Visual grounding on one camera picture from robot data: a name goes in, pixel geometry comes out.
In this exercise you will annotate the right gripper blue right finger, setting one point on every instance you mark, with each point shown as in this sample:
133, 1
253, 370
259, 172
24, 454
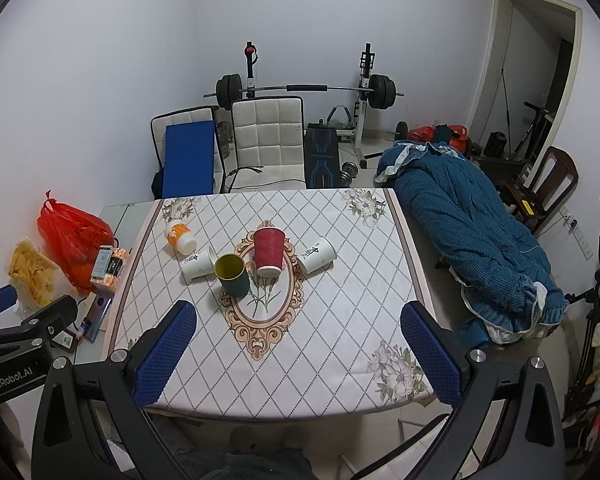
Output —
437, 352

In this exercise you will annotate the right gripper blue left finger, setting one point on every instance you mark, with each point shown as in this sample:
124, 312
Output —
158, 351

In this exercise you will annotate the dark teal cup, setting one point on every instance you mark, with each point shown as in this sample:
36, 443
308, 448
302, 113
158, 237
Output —
231, 271

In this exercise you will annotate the white paper cup left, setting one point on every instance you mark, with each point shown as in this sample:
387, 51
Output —
198, 264

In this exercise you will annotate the white paper cup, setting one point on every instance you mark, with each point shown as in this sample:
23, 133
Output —
316, 256
198, 264

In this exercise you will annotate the orange white cup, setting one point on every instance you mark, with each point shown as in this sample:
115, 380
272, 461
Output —
180, 238

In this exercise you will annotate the white paper cup right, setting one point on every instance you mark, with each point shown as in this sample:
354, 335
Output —
316, 256

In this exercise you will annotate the red paper cup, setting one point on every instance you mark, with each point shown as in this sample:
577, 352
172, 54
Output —
269, 251

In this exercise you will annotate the bag of yellow chips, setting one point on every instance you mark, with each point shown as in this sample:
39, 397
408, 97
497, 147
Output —
33, 272

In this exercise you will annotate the blue quilted blanket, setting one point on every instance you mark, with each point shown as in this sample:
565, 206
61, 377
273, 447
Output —
504, 274

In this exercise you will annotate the red plastic bag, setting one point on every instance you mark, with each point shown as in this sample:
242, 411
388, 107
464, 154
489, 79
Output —
73, 238

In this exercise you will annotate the smartphone on box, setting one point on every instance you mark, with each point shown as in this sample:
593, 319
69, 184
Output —
101, 263

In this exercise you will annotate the orange patterned box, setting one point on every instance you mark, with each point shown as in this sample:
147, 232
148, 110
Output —
115, 270

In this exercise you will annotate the black tripod stand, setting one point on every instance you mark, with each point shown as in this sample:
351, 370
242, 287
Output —
588, 370

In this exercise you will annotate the diamond pattern floral tablecloth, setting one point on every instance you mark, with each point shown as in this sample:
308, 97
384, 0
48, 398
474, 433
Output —
297, 346

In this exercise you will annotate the dark wooden chair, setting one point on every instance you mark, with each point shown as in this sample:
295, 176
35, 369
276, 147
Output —
534, 203

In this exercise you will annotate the blue board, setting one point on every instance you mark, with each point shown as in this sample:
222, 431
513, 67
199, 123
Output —
188, 160

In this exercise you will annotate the red bag on floor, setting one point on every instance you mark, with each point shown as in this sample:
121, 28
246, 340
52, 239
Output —
456, 136

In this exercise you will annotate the black blue bench pad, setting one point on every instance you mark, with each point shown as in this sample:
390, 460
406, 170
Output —
321, 157

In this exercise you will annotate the white quilted chair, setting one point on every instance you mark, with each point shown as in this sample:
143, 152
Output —
268, 144

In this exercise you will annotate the barbell with black plates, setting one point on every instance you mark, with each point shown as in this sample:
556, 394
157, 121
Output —
380, 92

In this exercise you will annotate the white weight rack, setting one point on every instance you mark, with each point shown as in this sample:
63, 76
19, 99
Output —
353, 134

